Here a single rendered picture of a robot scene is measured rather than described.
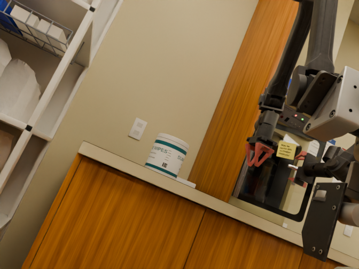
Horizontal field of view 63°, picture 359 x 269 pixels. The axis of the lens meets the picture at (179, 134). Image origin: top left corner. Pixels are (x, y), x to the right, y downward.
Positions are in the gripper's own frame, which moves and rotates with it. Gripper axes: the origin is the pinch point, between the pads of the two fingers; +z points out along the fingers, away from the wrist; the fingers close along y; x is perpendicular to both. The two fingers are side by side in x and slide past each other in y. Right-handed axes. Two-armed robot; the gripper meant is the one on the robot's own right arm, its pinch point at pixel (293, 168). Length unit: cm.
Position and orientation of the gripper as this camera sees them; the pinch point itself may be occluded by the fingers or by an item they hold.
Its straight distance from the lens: 137.8
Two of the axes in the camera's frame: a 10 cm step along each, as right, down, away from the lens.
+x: -8.7, -4.2, -2.7
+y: 3.8, -9.0, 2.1
